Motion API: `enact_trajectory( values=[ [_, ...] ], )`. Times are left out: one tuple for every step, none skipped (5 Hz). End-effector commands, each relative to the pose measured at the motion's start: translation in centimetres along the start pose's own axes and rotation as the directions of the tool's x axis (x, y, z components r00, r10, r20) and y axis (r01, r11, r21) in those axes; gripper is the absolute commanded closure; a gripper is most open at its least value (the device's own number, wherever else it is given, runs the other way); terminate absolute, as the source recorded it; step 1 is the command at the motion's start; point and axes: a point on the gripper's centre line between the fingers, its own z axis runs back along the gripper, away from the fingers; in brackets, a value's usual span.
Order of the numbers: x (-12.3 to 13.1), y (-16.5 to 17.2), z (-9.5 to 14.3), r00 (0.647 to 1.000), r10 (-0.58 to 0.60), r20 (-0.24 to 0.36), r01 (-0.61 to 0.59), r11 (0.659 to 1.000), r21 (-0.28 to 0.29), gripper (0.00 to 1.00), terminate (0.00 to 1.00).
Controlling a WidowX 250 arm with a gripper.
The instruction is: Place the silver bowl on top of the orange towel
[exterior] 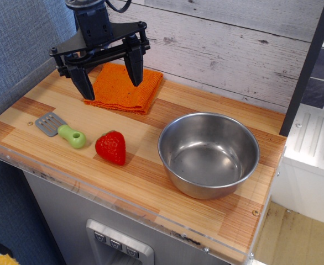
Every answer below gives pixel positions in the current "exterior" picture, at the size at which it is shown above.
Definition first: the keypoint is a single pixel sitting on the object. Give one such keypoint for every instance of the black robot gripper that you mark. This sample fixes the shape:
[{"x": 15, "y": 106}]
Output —
[{"x": 97, "y": 41}]

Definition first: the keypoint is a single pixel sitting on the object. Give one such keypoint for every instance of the silver metal bowl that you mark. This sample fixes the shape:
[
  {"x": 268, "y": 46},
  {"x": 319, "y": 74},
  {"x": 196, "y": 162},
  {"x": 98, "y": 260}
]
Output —
[{"x": 208, "y": 155}]

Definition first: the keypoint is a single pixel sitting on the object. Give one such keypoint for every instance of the orange folded towel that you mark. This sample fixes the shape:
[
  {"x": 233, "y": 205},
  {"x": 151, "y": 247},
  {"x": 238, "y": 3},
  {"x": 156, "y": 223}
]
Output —
[{"x": 114, "y": 90}]

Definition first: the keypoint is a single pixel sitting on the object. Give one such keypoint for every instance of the red toy strawberry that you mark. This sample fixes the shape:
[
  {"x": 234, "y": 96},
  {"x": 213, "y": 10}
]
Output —
[{"x": 111, "y": 146}]

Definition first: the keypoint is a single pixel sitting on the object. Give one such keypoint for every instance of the clear acrylic edge guard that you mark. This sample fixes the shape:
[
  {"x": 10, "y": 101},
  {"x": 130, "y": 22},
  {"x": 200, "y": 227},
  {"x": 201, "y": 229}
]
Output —
[{"x": 142, "y": 191}]

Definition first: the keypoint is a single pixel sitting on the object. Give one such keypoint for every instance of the grey toy fridge cabinet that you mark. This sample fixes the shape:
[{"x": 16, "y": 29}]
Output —
[{"x": 69, "y": 217}]

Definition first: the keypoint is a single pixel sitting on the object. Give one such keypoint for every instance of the silver dispenser button panel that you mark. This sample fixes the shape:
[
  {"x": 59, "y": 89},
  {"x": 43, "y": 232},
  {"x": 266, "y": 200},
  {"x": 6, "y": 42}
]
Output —
[{"x": 117, "y": 244}]

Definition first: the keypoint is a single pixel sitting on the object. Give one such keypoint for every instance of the yellow object bottom corner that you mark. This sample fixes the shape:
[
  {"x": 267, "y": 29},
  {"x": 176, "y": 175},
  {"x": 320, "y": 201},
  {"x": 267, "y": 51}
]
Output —
[{"x": 7, "y": 260}]

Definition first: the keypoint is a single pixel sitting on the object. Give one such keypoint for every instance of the white toy sink unit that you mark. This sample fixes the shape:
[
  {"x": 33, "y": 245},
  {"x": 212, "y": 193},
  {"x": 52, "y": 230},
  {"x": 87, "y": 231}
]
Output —
[{"x": 299, "y": 183}]

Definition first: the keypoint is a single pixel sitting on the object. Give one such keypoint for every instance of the grey spatula green handle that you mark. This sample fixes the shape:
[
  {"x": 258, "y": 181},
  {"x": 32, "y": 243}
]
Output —
[{"x": 51, "y": 125}]

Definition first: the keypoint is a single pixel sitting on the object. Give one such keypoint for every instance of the dark vertical post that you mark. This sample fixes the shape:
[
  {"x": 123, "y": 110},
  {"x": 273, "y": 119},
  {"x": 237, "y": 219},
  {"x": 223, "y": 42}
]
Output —
[{"x": 311, "y": 58}]

